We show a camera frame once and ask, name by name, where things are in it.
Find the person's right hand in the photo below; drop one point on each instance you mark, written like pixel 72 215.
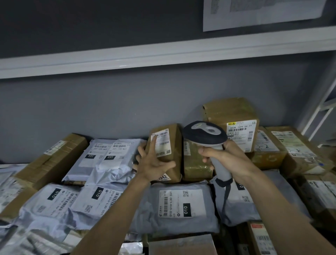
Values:
pixel 232 161

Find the person's left hand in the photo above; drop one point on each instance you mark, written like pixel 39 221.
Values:
pixel 151 166

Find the person's left thumb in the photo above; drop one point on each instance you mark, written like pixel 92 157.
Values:
pixel 167 165

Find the person's right thumb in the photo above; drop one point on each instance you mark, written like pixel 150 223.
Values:
pixel 210 151

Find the small brown cardboard parcel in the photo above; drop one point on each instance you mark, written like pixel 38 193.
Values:
pixel 172 160

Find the grey handheld barcode scanner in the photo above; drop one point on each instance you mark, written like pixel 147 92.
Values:
pixel 204 134

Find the person's right forearm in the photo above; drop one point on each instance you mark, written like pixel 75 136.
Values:
pixel 278 212

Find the tape-wrapped brown parcel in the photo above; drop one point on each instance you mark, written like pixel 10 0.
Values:
pixel 195 163

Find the large cardboard box yellow label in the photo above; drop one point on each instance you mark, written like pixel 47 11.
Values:
pixel 228 111

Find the pile of grey mailer bags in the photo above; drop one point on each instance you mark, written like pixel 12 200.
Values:
pixel 181 207

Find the cardboard box handwritten label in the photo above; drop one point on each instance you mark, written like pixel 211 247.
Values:
pixel 267 155

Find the plain pale cardboard box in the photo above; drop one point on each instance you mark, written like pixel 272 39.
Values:
pixel 183 245

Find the wide cardboard box white label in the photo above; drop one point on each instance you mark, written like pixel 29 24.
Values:
pixel 301 147

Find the cardboard box red label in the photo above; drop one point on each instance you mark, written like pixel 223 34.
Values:
pixel 258 239

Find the long flat cardboard box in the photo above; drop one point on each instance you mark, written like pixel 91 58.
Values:
pixel 52 160

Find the dark cardboard box taped label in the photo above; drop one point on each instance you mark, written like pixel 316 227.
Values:
pixel 319 194

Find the printed paper sheet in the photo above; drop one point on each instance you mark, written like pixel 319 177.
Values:
pixel 262 13

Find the white wall shelf rail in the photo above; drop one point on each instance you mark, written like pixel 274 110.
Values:
pixel 157 50

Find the white metal rack frame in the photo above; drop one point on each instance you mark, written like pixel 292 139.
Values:
pixel 321 110

